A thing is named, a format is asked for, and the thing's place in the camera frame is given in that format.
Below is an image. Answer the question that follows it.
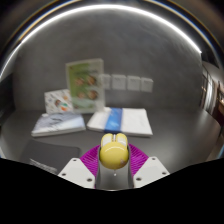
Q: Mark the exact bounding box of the yellow computer mouse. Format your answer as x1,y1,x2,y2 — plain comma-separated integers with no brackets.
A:
99,132,130,177

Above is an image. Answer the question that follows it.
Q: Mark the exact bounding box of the small white sticker card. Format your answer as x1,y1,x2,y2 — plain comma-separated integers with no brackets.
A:
43,88,74,115

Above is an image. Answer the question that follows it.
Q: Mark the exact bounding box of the dark grey mouse pad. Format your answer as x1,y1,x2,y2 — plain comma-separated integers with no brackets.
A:
20,139,82,175

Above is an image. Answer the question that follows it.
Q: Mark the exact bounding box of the white wall socket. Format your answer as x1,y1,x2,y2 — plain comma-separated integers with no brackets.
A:
140,77,154,93
100,73,112,90
127,75,142,92
111,74,128,91

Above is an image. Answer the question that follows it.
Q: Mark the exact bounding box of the green standing poster sign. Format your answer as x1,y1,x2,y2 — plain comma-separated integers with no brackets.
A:
65,58,106,114

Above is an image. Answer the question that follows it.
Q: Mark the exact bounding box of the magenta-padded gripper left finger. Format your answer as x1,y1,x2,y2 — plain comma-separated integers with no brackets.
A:
57,143,101,190

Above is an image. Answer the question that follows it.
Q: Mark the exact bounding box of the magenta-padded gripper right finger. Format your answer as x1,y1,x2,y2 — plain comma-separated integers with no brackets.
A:
128,143,171,189

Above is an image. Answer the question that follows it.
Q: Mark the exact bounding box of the dark framed glass partition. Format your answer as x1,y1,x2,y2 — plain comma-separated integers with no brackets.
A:
199,61,224,126

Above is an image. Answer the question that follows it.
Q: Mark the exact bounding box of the white book with blue band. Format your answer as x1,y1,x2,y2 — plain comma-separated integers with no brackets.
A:
86,106,154,138

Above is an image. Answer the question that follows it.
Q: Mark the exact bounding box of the grey patterned book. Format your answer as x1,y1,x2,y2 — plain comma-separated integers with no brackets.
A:
30,111,87,138

